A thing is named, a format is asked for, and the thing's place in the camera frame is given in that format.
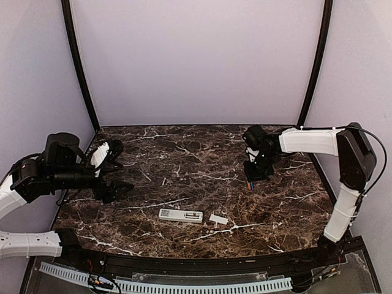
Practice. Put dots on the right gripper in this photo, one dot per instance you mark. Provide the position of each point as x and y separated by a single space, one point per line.
252 175

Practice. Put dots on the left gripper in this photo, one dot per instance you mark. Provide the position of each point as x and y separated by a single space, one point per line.
109 195

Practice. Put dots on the white battery cover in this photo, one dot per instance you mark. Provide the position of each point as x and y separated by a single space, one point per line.
218 220

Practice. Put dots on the white remote control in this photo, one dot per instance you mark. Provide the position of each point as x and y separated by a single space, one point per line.
175 215

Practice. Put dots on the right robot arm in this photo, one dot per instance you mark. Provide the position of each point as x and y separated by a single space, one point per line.
349 144

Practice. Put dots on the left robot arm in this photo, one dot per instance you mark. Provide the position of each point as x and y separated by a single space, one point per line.
61 166

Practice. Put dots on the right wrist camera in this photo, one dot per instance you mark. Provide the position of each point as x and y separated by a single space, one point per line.
252 154

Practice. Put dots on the grey slotted cable duct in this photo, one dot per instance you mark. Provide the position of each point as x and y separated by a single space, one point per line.
165 284

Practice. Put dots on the black curved table rail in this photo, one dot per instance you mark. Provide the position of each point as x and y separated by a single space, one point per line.
296 262

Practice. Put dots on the right black frame post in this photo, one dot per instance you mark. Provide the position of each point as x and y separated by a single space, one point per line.
317 64

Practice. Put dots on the black frame post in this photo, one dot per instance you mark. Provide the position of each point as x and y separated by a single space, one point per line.
77 63
317 64

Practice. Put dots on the left black frame post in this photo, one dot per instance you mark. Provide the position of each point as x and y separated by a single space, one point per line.
77 63

